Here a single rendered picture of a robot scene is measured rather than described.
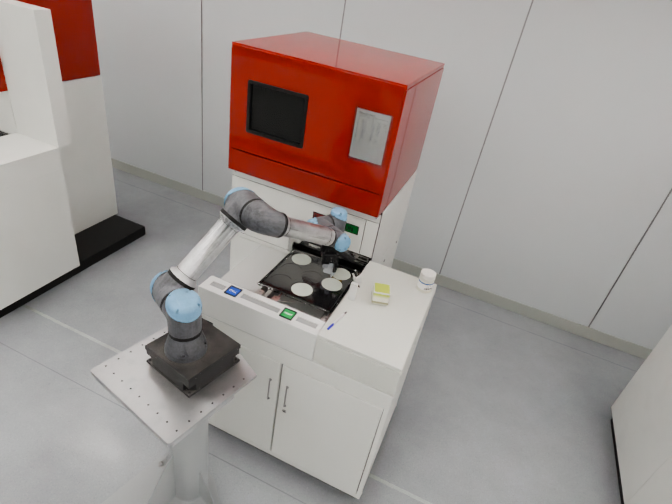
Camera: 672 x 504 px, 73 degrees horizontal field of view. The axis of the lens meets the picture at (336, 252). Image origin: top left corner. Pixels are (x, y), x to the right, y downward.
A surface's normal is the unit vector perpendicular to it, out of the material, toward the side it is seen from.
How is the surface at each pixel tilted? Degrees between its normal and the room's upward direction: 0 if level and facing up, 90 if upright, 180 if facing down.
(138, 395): 0
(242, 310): 90
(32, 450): 0
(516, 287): 90
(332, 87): 90
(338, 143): 90
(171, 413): 0
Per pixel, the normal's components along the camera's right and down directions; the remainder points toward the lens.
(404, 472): 0.15, -0.83
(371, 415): -0.39, 0.45
